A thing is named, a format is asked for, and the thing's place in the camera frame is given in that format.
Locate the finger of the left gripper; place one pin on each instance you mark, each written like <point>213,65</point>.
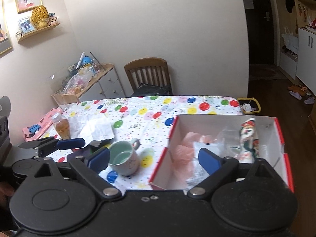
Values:
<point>52,143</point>

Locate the white slippers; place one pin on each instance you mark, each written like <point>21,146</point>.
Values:
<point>296,95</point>

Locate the wooden wall shelf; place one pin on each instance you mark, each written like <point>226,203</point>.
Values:
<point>21,37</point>

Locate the mint ceramic mug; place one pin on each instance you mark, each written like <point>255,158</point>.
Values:
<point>123,157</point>

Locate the framed calligraphy picture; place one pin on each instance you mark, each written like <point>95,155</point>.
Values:
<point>27,5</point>

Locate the pink patterned pouch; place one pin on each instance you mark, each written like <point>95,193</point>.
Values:
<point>35,131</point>

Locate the red white cardboard box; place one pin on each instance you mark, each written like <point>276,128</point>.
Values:
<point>271,145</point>

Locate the brown wooden chair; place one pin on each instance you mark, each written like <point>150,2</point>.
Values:
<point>152,71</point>

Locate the person's left hand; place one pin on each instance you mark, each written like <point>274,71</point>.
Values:
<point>6,191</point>

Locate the clear plastic zip bag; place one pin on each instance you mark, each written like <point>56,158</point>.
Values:
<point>225,144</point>

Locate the golden ornament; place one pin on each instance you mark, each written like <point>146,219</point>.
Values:
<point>40,17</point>

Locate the white lower cabinets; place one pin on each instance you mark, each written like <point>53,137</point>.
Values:
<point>301,64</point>

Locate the plastic drink bottle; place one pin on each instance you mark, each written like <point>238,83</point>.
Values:
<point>61,125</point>

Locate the yellow black waste bin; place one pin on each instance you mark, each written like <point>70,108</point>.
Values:
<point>249,105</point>

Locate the white drawer sideboard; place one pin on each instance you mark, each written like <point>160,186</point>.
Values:
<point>105,85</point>

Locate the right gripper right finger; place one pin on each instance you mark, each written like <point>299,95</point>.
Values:
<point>225,170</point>

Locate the crumpled white paper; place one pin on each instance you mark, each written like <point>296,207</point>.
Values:
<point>91,128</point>

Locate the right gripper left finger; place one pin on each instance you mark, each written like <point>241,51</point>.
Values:
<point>76,179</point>

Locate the polka dot tablecloth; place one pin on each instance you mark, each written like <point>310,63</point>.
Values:
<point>150,120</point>

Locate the black bag on chair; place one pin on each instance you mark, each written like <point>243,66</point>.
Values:
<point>152,90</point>

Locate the pink mesh bath sponge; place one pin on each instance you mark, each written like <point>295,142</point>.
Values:
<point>183,155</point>

